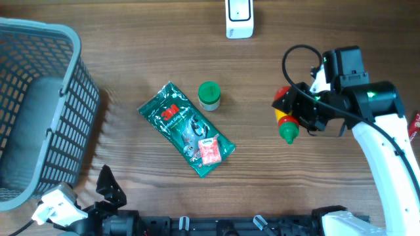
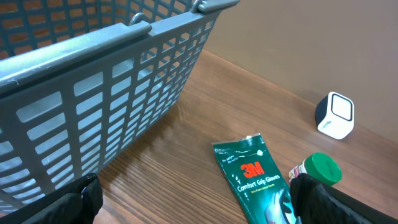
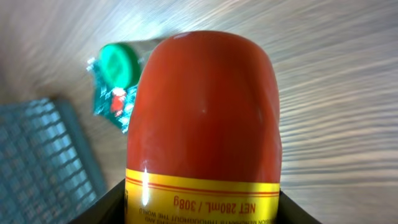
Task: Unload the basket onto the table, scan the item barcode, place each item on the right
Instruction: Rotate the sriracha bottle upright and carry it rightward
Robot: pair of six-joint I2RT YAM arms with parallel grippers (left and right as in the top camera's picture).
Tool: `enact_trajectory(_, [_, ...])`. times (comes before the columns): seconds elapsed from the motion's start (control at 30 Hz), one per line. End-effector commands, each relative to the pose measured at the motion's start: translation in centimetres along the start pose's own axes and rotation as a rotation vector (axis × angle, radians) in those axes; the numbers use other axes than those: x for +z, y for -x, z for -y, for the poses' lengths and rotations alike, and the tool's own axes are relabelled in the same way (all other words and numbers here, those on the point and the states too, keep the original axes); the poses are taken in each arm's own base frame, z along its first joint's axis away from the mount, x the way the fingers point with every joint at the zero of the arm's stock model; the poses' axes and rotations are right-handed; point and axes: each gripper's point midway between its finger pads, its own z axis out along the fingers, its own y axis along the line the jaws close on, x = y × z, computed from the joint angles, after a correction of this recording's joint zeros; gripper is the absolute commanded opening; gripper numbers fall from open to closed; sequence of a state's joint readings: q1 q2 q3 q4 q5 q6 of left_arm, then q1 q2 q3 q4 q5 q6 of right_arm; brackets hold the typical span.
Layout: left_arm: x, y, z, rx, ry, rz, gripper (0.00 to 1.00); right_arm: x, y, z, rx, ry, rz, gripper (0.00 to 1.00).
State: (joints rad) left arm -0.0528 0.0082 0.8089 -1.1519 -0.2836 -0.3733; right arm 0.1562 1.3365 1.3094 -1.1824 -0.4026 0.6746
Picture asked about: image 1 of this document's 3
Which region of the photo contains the red coffee stick sachet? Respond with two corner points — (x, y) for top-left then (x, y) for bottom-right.
(408, 112), (420, 142)

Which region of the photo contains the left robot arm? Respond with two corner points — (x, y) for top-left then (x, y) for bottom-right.
(53, 165), (149, 236)

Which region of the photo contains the pink tissue packet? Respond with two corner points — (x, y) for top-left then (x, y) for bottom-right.
(198, 138), (222, 166)

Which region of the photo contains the green cap sauce bottle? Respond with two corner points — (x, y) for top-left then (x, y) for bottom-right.
(272, 87), (300, 144)

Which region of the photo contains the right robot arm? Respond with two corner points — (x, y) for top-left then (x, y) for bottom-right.
(272, 46), (419, 235)

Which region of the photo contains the green 3M gloves packet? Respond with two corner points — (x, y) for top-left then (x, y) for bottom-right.
(138, 81), (236, 178)

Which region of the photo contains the green lid white jar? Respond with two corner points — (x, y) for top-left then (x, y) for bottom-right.
(198, 81), (221, 111)

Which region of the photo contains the grey plastic mesh basket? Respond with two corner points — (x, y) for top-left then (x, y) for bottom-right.
(1, 18), (100, 211)

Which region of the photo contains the white barcode scanner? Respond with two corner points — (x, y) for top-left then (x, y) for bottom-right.
(225, 0), (254, 39)

